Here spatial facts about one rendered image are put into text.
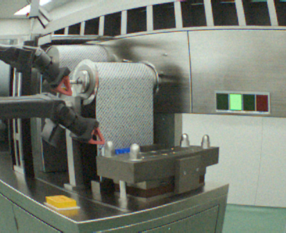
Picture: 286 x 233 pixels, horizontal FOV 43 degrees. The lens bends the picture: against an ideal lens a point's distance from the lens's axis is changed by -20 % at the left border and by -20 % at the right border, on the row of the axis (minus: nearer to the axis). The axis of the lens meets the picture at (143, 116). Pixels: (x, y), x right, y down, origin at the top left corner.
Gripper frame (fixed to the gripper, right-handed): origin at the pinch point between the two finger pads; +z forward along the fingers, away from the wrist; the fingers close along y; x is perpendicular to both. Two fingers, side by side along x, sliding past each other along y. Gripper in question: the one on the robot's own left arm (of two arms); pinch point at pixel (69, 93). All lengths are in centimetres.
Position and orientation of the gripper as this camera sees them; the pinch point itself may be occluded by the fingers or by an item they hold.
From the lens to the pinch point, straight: 135.6
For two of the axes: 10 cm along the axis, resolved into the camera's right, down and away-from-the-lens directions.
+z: 5.5, 6.0, 5.8
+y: 7.1, 0.3, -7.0
